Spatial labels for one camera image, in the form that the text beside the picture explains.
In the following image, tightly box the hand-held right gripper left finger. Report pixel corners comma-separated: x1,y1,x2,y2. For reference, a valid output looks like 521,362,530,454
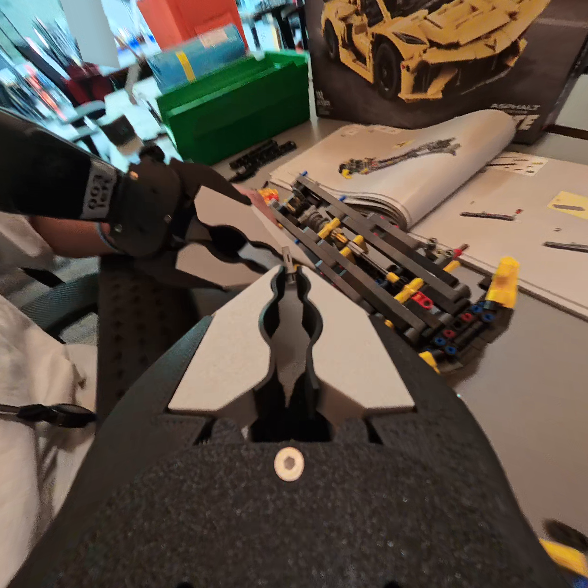
168,265,283,410

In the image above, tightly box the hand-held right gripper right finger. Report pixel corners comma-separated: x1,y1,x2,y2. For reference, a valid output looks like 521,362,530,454
298,266,416,416

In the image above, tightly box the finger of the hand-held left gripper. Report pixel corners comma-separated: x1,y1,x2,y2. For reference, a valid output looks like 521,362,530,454
174,241,282,291
192,185,319,272

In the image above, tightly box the lego car chassis model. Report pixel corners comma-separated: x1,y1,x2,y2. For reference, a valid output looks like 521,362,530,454
257,174,520,375

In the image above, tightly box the lego instruction booklet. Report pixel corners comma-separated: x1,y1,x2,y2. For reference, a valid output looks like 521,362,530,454
269,109,588,320

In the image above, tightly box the lego set box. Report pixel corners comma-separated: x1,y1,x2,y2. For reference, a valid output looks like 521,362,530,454
305,0,588,145

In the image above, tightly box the person's left hand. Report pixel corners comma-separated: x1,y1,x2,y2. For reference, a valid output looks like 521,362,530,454
232,186,280,226

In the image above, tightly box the green plastic bin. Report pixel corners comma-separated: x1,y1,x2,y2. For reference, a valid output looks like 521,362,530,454
156,51,311,166

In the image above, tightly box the light blue container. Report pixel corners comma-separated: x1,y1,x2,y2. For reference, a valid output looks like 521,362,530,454
147,23,247,84

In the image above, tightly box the red tote bag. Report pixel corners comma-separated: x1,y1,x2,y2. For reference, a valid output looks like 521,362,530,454
138,0,249,51

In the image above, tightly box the person's white shirt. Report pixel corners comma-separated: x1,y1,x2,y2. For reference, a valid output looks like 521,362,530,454
0,213,99,584

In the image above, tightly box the black lanyard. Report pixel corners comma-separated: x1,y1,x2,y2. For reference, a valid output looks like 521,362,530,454
0,403,97,429

